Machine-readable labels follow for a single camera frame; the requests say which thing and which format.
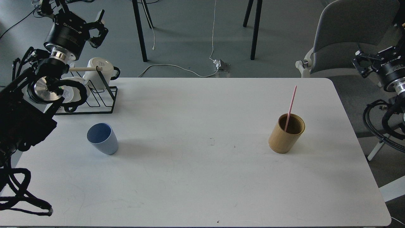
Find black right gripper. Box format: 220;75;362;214
352;46;405;93

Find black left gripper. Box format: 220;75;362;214
44;9;109;61

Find blue plastic cup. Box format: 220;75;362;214
86;123;119;155

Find pink chopstick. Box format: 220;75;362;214
284;85;297;132

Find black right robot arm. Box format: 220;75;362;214
352;45;405;140

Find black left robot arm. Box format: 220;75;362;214
0;4;108;216

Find black table legs left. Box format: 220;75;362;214
131;0;154;62

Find black table legs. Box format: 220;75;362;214
243;0;263;60
131;0;154;62

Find white mug on rack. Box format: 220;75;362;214
83;57;121;91

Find white plate in rack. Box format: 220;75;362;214
62;77;90;103

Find white power plug adapter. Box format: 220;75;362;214
209;57;228;72

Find bamboo cylinder holder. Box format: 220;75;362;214
268;113;305;154

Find black table legs right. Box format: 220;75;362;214
243;0;263;60

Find black floor cables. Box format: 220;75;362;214
0;0;95;40

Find black wire dish rack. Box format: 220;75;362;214
56;67;118;116

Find white floor cable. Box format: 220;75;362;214
138;0;219;78

